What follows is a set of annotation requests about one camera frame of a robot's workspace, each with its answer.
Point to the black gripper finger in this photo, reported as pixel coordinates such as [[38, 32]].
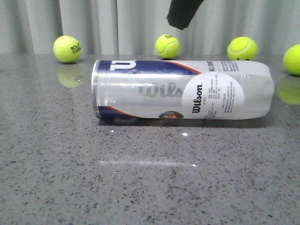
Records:
[[181, 12]]

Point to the white Wilson tennis ball can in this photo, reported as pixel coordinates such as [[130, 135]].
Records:
[[181, 89]]

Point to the middle yellow tennis ball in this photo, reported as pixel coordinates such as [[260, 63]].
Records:
[[167, 46]]

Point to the yellow tennis ball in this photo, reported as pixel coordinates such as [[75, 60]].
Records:
[[67, 49], [291, 60], [242, 48], [167, 46]]

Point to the far right yellow tennis ball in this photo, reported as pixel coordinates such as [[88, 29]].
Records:
[[291, 60]]

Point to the left yellow tennis ball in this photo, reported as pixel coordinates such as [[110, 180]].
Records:
[[67, 49]]

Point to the grey pleated curtain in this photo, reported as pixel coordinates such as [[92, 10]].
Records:
[[128, 27]]

